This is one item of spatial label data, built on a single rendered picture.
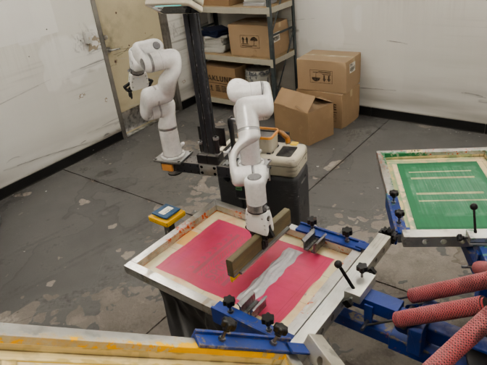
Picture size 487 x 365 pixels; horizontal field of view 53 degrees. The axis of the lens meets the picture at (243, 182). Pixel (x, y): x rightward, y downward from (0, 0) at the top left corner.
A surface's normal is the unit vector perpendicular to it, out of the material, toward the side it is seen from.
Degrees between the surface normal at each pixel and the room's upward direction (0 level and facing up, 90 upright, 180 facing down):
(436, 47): 90
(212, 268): 0
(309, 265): 0
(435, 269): 0
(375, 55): 90
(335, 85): 90
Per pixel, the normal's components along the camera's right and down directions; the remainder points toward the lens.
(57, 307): -0.10, -0.87
